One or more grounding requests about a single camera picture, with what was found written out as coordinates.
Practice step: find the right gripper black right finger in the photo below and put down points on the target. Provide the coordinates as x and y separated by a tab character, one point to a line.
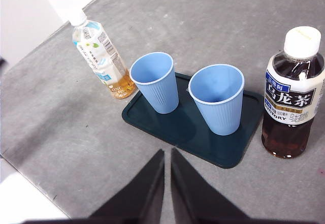
193	198

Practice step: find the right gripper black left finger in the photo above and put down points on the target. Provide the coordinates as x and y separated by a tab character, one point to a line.
142	198

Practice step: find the dark oolong tea bottle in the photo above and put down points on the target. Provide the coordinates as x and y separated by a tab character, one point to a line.
289	132

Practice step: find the pale jasmine oolong tea bottle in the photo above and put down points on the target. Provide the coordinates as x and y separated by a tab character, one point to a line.
101	64

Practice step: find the blue ribbed cup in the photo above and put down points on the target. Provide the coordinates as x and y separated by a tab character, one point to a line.
223	117
160	94

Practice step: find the dark blue tray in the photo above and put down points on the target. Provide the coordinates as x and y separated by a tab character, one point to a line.
177	130

